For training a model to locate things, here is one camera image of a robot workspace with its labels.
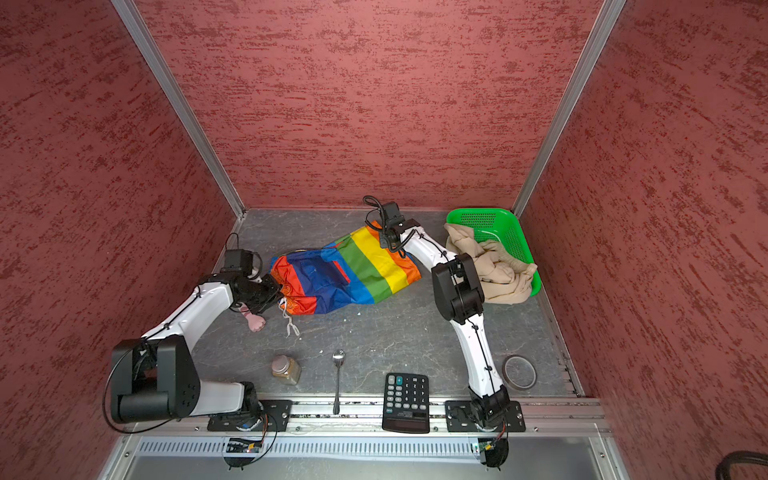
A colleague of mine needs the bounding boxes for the black calculator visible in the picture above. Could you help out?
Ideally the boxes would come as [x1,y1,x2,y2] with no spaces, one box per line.
[382,373,430,434]

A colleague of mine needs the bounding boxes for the black cable bottom corner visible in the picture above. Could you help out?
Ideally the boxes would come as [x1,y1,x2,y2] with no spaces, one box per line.
[713,449,768,480]

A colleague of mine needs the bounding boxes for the right circuit board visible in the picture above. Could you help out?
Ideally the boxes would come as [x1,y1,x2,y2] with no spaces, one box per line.
[476,438,509,469]

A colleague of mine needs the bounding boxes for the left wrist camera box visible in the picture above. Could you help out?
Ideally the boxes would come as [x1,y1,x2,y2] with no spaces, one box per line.
[221,249,254,277]

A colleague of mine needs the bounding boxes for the rainbow striped shorts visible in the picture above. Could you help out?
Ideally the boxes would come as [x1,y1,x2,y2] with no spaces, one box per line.
[270,221,421,336]

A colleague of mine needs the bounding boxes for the pink cat paw scoop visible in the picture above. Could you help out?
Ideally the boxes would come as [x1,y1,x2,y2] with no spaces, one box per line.
[239,305,266,332]

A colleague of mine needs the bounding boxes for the green plastic basket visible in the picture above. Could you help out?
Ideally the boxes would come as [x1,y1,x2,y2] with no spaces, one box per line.
[444,208,542,298]

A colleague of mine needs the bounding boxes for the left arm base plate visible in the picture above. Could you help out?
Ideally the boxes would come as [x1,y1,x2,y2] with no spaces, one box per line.
[207,399,293,434]

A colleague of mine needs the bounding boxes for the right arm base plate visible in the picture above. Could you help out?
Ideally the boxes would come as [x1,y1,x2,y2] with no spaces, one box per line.
[445,400,527,434]

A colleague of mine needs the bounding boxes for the aluminium corner post left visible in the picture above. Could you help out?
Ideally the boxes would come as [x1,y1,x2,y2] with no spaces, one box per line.
[111,0,247,220]

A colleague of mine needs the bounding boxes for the aluminium corner post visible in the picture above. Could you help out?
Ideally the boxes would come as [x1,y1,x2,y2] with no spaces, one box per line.
[513,0,626,218]
[111,0,247,220]

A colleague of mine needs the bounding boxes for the metal spoon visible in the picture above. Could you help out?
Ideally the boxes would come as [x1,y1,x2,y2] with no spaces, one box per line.
[332,349,346,416]

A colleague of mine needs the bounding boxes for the beige shorts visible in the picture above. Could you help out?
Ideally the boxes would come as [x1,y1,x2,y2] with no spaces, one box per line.
[444,223,538,305]

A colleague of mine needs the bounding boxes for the circuit board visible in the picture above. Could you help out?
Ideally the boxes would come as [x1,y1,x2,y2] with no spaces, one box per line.
[476,438,509,469]
[225,438,264,456]

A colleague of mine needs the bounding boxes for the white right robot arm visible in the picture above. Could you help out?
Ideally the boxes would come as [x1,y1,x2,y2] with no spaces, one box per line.
[379,213,511,431]

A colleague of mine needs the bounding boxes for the left circuit board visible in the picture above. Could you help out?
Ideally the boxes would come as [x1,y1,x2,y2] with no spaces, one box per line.
[225,438,264,456]

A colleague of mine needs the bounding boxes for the small amber glass jar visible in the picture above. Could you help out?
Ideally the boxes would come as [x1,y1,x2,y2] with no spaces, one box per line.
[271,355,301,385]

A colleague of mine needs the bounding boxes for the aluminium front rail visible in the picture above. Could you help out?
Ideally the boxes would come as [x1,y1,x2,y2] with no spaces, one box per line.
[129,395,614,438]

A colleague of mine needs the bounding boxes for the aluminium corner post right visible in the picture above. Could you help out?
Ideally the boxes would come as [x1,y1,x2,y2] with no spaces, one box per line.
[513,0,626,218]

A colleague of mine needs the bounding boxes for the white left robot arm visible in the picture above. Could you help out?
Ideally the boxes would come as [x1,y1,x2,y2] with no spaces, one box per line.
[102,272,281,431]

